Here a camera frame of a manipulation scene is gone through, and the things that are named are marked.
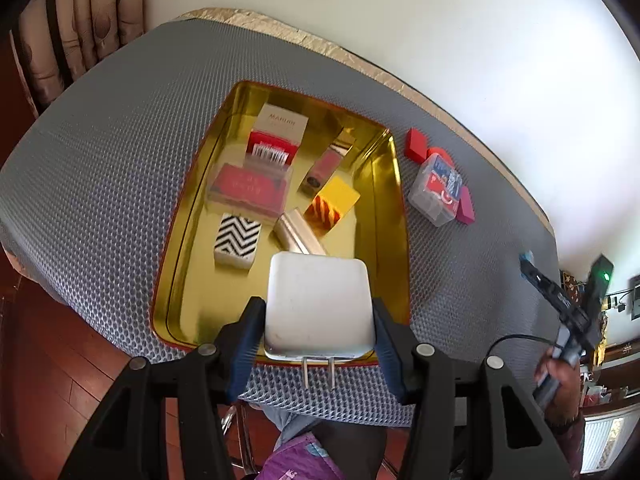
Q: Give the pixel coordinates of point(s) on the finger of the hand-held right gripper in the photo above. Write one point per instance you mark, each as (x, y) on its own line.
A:
(555, 295)

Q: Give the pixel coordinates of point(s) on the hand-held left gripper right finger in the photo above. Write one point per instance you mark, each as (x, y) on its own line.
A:
(392, 355)

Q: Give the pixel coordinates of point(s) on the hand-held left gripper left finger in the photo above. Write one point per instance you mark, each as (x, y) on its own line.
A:
(242, 355)

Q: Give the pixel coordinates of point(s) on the red tin box gold inside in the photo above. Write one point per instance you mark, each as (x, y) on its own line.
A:
(200, 280)

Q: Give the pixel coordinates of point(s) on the white charger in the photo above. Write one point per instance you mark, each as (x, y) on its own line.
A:
(320, 305)

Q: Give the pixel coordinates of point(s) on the black white chevron box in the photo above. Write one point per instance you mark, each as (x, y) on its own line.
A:
(237, 240)

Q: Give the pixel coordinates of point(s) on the pink block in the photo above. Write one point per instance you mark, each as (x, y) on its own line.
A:
(466, 206)

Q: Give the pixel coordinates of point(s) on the long beige box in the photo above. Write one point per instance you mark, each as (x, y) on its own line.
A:
(297, 232)

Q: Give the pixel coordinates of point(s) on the clear box blue red cards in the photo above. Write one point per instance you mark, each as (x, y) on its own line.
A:
(437, 190)

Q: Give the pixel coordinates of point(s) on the yellow red striped box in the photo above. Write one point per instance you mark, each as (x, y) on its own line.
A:
(332, 205)

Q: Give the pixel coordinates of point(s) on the clear box red contents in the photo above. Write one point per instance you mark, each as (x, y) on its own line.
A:
(250, 187)

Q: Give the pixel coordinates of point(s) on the red rounded plastic case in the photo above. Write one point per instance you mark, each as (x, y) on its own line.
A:
(442, 154)

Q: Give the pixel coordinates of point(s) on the gold red slim box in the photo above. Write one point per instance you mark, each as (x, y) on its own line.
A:
(325, 167)

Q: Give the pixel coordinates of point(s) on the red square block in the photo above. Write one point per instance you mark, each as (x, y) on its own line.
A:
(416, 145)

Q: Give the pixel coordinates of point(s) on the brown red carton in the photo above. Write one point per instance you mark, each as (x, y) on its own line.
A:
(277, 130)

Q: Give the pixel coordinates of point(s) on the person's right forearm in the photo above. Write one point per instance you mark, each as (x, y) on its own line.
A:
(567, 445)

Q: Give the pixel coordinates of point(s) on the person's right hand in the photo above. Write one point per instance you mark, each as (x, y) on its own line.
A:
(567, 390)

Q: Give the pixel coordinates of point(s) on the person's grey trouser leg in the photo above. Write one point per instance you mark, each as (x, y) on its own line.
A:
(300, 417)

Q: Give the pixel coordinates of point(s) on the purple garment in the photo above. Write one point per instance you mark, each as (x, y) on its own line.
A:
(305, 460)

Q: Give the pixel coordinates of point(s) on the beige leaf print curtain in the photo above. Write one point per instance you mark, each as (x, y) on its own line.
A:
(100, 15)

